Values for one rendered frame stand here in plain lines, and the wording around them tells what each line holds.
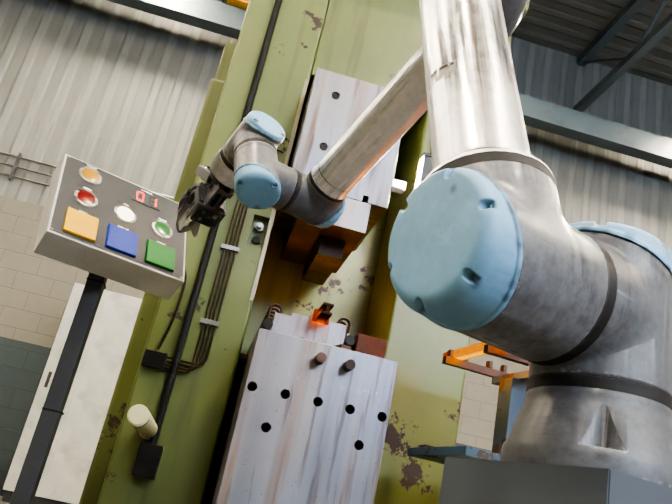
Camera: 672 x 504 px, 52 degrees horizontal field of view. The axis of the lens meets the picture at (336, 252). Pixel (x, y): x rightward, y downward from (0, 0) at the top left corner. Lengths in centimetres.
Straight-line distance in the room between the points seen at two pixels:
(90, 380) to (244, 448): 549
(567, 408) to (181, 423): 137
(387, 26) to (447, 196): 189
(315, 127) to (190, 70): 707
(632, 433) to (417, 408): 138
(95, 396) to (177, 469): 524
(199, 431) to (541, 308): 141
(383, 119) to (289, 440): 87
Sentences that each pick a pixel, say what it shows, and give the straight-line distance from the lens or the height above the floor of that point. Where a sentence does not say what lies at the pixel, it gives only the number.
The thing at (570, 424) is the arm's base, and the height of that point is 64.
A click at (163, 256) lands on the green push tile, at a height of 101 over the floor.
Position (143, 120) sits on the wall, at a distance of 877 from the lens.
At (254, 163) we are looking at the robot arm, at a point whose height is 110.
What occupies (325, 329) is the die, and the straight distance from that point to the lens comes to 190.
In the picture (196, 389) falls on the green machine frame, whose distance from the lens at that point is 198.
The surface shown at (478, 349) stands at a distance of 179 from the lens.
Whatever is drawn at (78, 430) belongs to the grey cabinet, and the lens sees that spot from 716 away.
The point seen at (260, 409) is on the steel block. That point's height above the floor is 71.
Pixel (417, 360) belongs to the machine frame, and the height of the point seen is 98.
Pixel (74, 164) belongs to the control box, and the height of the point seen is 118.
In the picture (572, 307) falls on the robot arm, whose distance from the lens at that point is 70.
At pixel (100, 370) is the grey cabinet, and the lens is 720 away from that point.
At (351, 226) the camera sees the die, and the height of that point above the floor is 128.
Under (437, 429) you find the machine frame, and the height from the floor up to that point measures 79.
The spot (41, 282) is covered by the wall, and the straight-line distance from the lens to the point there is 816.
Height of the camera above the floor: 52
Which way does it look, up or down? 20 degrees up
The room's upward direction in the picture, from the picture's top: 12 degrees clockwise
